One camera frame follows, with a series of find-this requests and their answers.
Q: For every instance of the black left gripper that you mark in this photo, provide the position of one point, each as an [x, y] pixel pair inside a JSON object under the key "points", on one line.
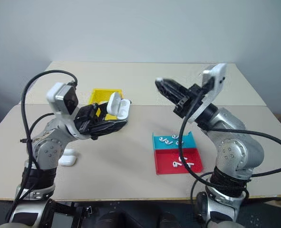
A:
{"points": [[84, 118]]}

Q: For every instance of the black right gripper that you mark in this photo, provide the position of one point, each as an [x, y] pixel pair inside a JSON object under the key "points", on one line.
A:
{"points": [[189, 101]]}

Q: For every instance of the white earbud case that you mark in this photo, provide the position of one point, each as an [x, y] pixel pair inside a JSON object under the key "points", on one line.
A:
{"points": [[123, 109], [69, 152], [67, 160]]}

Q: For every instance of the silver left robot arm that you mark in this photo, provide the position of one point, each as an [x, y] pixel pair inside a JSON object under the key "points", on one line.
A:
{"points": [[47, 147]]}

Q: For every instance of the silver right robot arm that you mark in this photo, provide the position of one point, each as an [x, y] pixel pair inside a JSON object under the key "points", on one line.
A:
{"points": [[235, 147]]}

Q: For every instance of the yellow plastic bin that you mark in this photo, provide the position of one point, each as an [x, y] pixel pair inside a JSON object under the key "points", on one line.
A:
{"points": [[102, 95]]}

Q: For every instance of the closed white earbud case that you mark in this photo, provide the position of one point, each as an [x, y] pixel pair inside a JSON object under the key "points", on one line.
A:
{"points": [[69, 152], [67, 160]]}

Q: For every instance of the white earbud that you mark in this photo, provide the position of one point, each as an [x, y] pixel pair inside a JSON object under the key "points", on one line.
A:
{"points": [[184, 158], [178, 143], [168, 142], [176, 164], [160, 138], [175, 136], [189, 164]]}

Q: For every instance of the blue plastic tray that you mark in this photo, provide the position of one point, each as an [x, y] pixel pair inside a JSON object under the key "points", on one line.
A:
{"points": [[190, 142]]}

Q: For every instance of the red plastic tray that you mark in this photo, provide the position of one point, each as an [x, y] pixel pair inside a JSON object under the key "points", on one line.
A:
{"points": [[164, 161]]}

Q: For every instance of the dark rounded shape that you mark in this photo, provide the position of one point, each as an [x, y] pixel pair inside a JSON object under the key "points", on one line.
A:
{"points": [[168, 221], [113, 219]]}

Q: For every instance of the black boxy robot part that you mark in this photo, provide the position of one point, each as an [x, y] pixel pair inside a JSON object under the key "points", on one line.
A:
{"points": [[61, 216]]}

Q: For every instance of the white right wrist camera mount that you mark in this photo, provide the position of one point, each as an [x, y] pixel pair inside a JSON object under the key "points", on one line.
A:
{"points": [[216, 95]]}

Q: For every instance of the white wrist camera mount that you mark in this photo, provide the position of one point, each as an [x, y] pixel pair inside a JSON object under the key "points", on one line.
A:
{"points": [[57, 95], [216, 95]]}

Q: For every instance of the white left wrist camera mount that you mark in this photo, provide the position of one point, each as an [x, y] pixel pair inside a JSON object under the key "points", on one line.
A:
{"points": [[57, 95]]}

